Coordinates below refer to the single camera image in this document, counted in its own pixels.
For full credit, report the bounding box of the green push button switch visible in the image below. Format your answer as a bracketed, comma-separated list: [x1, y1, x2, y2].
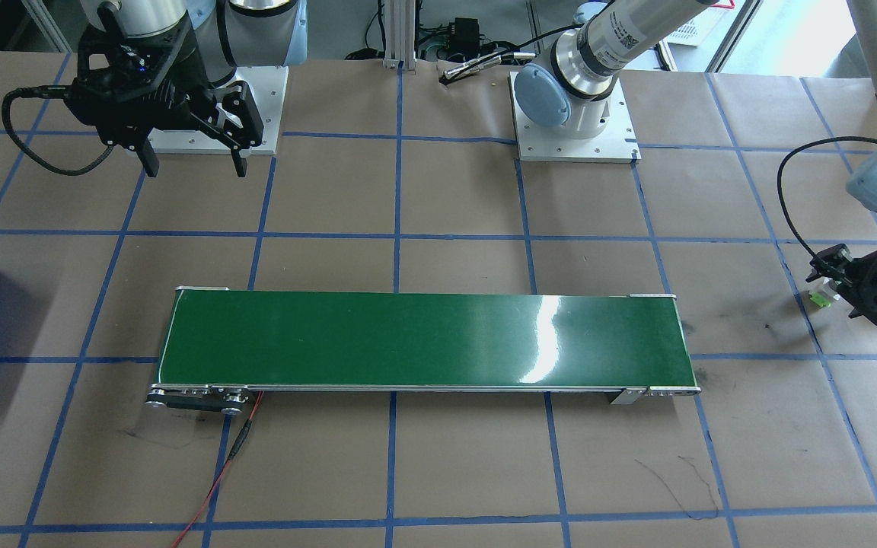
[808, 279, 840, 310]

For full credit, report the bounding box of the silver metal tool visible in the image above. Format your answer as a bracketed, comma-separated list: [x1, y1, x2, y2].
[442, 52, 517, 85]

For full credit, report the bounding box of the black power adapter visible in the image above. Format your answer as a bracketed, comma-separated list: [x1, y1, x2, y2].
[449, 18, 486, 51]

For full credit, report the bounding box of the white plastic crate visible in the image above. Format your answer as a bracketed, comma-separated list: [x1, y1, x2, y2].
[655, 0, 736, 48]

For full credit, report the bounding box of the green belt conveyor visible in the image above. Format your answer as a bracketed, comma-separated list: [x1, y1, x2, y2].
[145, 285, 702, 416]

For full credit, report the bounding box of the white square base plate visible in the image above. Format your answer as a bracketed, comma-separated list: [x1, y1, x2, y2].
[511, 71, 642, 164]
[138, 66, 289, 156]

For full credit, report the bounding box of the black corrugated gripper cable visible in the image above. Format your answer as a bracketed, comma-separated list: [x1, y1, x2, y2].
[777, 135, 877, 268]
[1, 82, 116, 177]

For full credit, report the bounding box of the aluminium profile post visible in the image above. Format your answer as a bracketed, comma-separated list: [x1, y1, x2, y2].
[381, 0, 418, 72]

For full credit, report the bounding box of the red and black power cable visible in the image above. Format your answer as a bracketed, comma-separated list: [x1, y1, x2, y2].
[172, 390, 264, 548]

